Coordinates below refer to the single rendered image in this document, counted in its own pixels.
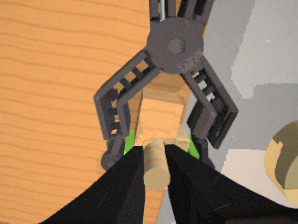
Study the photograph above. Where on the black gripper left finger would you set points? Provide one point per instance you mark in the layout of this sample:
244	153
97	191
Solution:
117	197

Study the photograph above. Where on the light wooden board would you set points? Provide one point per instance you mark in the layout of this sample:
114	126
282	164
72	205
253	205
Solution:
54	56

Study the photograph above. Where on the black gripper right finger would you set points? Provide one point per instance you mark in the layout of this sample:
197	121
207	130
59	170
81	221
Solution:
200	194

